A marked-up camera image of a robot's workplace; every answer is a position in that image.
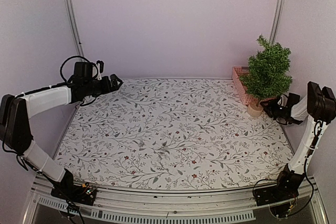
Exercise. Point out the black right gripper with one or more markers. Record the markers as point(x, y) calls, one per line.
point(270, 108)

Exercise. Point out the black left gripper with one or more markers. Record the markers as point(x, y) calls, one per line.
point(108, 88)

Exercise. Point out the small green christmas tree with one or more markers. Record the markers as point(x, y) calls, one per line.
point(268, 74)

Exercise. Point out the pink plastic basket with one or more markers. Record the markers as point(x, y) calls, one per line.
point(245, 98)

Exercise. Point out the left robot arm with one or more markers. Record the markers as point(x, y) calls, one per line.
point(17, 110)

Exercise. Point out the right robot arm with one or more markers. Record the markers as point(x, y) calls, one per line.
point(318, 108)

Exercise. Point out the floral patterned table mat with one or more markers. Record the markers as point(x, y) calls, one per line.
point(173, 134)

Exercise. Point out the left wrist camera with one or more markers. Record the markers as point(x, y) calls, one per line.
point(100, 68)

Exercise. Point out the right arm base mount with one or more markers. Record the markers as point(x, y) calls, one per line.
point(275, 195)

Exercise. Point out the front aluminium rail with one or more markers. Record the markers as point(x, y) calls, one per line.
point(130, 205)

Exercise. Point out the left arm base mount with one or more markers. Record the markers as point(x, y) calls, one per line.
point(83, 194)

